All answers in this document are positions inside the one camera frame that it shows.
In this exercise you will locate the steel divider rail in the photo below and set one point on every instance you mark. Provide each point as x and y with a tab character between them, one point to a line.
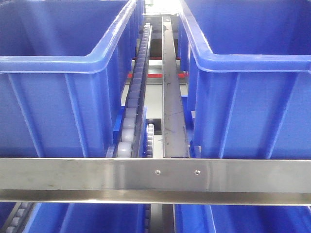
174	133

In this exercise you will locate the blue bin centre right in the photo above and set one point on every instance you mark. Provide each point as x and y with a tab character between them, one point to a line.
249	67

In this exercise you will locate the blue bin lower right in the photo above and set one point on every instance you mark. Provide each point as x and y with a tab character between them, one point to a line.
193	218

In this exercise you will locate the short black roller track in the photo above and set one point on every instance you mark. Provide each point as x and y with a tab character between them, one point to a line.
150	140

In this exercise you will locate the stainless steel shelf rack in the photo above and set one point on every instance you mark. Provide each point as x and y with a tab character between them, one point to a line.
150	180

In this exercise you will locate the white roller track rail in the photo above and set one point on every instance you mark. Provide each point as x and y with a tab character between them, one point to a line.
131	127

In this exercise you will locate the blue bin centre left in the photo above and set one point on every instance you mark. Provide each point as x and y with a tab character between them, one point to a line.
63	66

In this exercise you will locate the blue bin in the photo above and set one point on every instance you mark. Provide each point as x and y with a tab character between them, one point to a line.
193	218
249	67
63	66
88	218

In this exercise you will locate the lower left roller track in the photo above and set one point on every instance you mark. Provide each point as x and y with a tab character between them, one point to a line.
18	218

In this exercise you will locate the blue bin lower left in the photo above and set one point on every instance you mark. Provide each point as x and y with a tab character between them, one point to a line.
88	218

